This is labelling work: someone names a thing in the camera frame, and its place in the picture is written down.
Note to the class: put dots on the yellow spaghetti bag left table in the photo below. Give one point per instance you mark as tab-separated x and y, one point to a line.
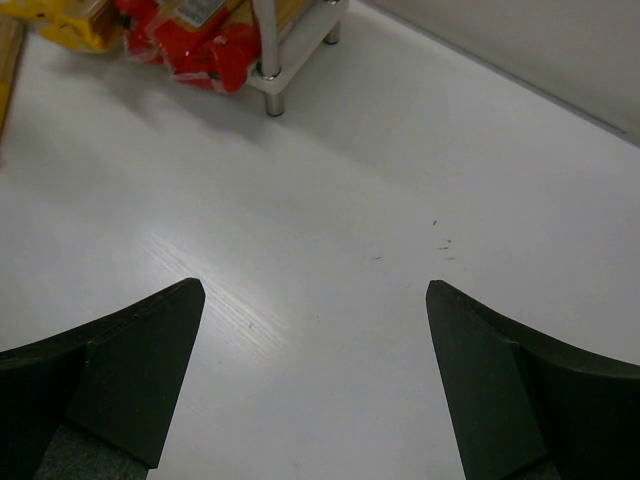
13	33

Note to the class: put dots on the red spaghetti bag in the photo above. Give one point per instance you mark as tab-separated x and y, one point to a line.
207	44
135	17

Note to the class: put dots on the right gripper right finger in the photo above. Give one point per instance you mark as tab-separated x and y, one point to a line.
525	405

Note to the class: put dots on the red spaghetti bag right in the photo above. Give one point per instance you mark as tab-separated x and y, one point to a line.
207	44

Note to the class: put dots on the red spaghetti bag left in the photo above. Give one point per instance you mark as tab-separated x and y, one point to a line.
135	17

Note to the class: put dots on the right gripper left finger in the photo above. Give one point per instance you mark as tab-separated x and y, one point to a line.
97	401

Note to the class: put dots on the white two-tier shelf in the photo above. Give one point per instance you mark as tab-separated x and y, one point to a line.
284	54

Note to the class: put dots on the narrow yellow spaghetti bag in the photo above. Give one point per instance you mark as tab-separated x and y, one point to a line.
83	26

